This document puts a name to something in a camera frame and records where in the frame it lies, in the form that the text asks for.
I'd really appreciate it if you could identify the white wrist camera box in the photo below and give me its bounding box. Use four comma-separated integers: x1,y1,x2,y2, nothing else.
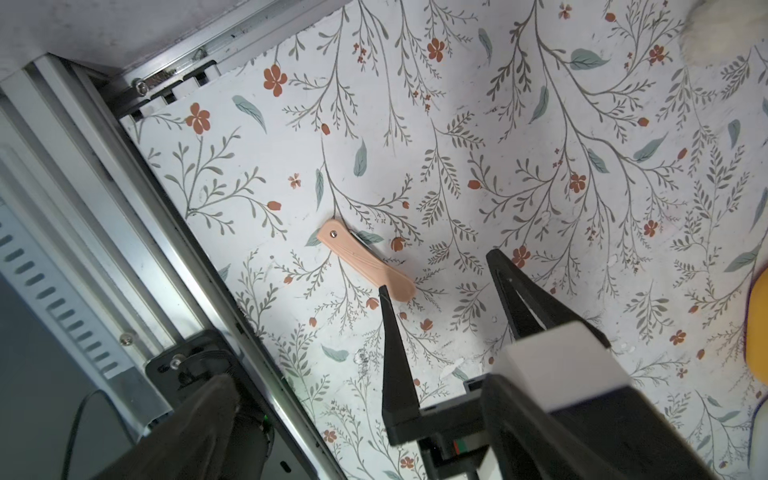
491,321,631,412

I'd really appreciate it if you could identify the pink fruit knife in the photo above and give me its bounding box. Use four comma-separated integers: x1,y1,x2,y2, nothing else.
316,219,416,303

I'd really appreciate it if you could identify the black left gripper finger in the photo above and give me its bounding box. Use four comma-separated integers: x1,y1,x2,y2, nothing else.
96,374,240,479

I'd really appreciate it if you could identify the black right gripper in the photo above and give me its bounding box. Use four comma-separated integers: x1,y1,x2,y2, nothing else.
379,249,713,479

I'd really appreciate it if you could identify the yellow storage box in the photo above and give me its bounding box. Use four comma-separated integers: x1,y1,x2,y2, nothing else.
745,269,768,384

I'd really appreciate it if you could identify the white plush dog toy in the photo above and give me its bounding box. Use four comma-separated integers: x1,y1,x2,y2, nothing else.
680,0,767,66

